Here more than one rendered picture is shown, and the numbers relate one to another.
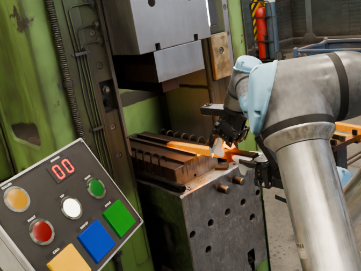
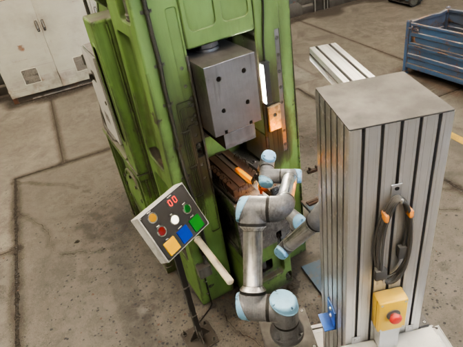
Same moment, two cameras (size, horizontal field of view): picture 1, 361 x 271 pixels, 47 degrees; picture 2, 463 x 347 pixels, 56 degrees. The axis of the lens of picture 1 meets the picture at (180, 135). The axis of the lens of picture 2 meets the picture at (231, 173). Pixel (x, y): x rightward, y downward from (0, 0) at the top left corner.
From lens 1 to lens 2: 138 cm
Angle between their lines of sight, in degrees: 21
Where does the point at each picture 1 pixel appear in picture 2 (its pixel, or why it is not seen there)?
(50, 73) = (169, 143)
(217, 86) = (271, 134)
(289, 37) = not seen: outside the picture
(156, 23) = (226, 120)
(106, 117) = (198, 160)
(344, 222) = (256, 261)
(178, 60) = (238, 136)
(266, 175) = not seen: hidden behind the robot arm
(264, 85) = (239, 209)
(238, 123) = not seen: hidden behind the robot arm
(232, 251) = (265, 231)
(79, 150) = (180, 190)
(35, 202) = (160, 218)
